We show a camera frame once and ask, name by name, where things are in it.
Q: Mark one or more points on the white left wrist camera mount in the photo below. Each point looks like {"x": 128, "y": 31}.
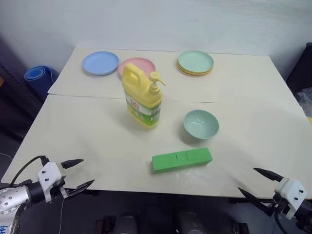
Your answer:
{"x": 48, "y": 174}

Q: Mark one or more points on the black chair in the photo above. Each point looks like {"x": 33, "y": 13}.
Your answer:
{"x": 301, "y": 69}

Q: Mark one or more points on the green rectangular foam block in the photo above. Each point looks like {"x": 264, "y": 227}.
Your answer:
{"x": 181, "y": 161}

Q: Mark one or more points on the mint green plate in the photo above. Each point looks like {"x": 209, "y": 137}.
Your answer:
{"x": 195, "y": 61}

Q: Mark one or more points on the pink plate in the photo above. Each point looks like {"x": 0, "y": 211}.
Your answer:
{"x": 143, "y": 64}

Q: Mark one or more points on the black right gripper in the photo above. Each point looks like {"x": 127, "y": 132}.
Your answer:
{"x": 280, "y": 204}

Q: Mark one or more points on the yellow detergent pump bottle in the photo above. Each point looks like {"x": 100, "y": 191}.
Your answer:
{"x": 140, "y": 95}

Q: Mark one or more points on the dark rounded shape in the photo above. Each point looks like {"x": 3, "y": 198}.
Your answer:
{"x": 126, "y": 223}
{"x": 189, "y": 223}

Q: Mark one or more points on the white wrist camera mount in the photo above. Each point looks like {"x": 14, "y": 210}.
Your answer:
{"x": 48, "y": 174}
{"x": 291, "y": 189}

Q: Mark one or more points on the clear plastic bag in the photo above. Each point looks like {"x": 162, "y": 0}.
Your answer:
{"x": 306, "y": 98}

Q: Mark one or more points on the blue plate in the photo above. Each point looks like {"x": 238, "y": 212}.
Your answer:
{"x": 100, "y": 63}

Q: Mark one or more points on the yellow plate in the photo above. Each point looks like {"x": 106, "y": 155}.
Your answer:
{"x": 195, "y": 73}

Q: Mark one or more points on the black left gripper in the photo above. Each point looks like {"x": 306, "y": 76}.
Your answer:
{"x": 57, "y": 189}

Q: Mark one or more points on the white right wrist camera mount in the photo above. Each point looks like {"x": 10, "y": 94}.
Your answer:
{"x": 291, "y": 189}

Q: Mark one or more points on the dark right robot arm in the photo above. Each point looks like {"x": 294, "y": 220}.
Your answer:
{"x": 305, "y": 212}

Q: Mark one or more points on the blue rolled foam mat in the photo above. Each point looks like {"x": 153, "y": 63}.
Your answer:
{"x": 39, "y": 76}

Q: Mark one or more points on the mint green bowl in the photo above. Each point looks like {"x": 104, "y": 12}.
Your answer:
{"x": 201, "y": 124}

